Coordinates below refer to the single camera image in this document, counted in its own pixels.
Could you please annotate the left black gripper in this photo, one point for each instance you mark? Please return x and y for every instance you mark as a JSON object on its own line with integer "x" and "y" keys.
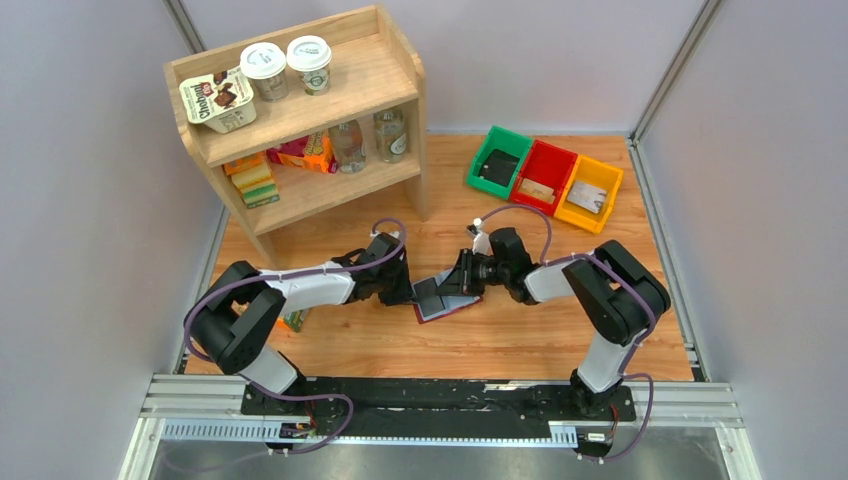
{"x": 403, "y": 286}

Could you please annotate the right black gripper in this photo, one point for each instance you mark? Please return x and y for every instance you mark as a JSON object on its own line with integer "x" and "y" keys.
{"x": 467, "y": 273}

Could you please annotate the red leather card holder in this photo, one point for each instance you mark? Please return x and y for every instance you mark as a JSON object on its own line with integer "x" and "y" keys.
{"x": 452, "y": 304}

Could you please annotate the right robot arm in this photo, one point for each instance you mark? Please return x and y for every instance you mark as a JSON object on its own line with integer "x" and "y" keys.
{"x": 620, "y": 297}

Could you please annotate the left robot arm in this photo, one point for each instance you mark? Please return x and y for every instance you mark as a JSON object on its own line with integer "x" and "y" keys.
{"x": 231, "y": 324}

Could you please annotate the tan card in red bin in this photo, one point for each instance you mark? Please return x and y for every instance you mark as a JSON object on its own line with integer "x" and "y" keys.
{"x": 536, "y": 190}

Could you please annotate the black card in green bin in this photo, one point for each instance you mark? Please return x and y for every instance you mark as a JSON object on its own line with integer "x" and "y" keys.
{"x": 498, "y": 167}

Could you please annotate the silver card in yellow bin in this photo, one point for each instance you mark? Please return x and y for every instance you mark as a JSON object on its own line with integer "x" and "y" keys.
{"x": 587, "y": 196}

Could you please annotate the orange green small box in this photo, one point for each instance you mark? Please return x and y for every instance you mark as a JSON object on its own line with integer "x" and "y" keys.
{"x": 293, "y": 321}

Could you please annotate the green plastic bin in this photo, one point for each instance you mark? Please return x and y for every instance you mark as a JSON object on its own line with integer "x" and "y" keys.
{"x": 499, "y": 138}

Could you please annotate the red plastic bin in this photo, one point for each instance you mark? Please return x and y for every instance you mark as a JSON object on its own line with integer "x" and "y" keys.
{"x": 549, "y": 165}

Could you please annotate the yellow plastic bin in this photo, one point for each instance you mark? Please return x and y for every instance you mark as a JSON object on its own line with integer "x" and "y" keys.
{"x": 597, "y": 173}

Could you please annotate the orange pink snack box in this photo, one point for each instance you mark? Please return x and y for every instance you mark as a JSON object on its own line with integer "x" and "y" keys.
{"x": 313, "y": 152}

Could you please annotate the left glass bottle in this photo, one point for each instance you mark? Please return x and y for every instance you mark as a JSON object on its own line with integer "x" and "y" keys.
{"x": 348, "y": 146}

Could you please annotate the glass bottle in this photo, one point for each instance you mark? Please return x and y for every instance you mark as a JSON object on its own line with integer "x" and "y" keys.
{"x": 348, "y": 146}
{"x": 390, "y": 134}

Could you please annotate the right glass bottle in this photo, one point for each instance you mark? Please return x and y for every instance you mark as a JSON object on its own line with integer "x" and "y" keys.
{"x": 390, "y": 134}

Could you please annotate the stacked yellow green sponges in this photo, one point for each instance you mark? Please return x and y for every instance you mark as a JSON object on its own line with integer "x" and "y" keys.
{"x": 253, "y": 179}

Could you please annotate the wooden two-tier shelf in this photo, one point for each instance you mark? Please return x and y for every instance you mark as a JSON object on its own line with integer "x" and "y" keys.
{"x": 374, "y": 67}

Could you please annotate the right white-lidded coffee cup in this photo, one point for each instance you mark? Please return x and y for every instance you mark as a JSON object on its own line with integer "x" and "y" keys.
{"x": 310, "y": 57}

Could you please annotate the white-lidded coffee cup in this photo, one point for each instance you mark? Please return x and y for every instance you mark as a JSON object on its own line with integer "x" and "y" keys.
{"x": 310, "y": 57}
{"x": 264, "y": 65}

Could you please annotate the Chobani yogurt cup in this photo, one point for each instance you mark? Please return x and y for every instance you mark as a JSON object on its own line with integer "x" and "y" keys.
{"x": 222, "y": 101}

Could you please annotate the left white-lidded coffee cup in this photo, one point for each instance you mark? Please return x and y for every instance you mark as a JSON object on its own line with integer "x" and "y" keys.
{"x": 264, "y": 65}

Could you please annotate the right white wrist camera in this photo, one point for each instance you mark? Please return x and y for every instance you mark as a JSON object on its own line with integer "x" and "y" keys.
{"x": 480, "y": 239}

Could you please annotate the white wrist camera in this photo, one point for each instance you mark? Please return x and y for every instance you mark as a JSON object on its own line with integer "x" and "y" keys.
{"x": 397, "y": 234}
{"x": 480, "y": 239}

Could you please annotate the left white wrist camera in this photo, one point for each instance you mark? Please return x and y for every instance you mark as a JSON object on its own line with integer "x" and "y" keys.
{"x": 397, "y": 234}

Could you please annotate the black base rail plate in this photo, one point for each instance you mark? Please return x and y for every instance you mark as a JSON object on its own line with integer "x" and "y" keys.
{"x": 446, "y": 409}

